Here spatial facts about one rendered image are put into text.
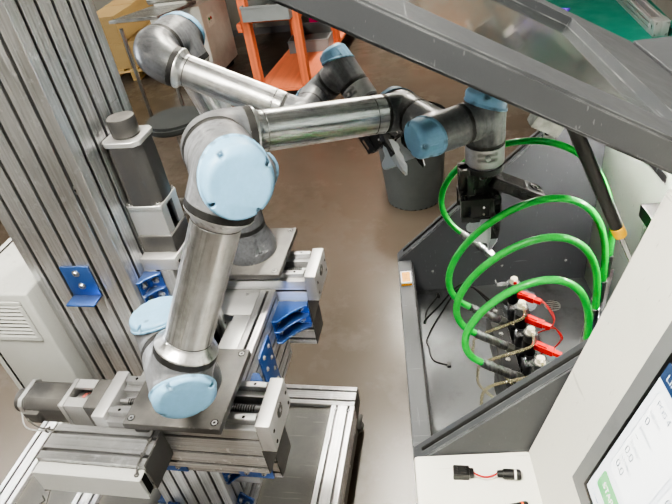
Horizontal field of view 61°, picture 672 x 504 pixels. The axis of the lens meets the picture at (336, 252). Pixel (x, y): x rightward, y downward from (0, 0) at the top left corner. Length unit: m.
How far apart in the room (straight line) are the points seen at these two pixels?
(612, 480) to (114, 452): 0.99
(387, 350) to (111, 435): 1.56
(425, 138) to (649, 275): 0.42
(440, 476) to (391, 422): 1.30
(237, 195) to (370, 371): 1.86
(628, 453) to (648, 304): 0.20
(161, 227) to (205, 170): 0.50
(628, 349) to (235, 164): 0.61
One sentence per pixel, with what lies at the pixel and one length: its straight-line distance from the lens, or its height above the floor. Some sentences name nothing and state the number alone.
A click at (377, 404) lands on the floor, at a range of 2.52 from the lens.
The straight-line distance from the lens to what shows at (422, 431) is 1.26.
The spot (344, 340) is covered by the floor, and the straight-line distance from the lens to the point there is 2.79.
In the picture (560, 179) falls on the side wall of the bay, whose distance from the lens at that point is 1.60.
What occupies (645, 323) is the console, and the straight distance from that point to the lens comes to 0.86.
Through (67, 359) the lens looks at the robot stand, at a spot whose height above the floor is 1.01.
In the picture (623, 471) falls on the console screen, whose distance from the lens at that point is 0.90.
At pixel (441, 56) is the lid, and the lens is 0.67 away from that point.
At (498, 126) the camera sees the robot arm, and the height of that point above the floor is 1.51.
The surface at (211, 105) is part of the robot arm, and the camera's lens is 1.59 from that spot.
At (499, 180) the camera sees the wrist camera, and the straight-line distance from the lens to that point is 1.16.
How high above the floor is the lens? 1.98
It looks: 36 degrees down
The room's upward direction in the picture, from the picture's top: 10 degrees counter-clockwise
